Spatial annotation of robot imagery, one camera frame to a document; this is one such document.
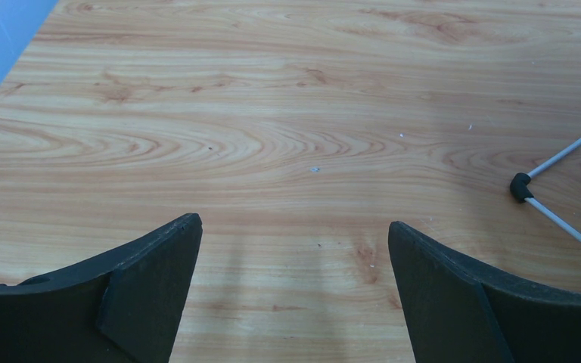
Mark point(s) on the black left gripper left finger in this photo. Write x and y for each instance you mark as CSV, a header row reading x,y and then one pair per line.
x,y
123,305

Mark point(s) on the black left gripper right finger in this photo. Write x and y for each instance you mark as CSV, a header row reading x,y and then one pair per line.
x,y
459,309

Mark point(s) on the yellow-framed whiteboard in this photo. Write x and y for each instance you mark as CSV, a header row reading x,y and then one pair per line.
x,y
553,188

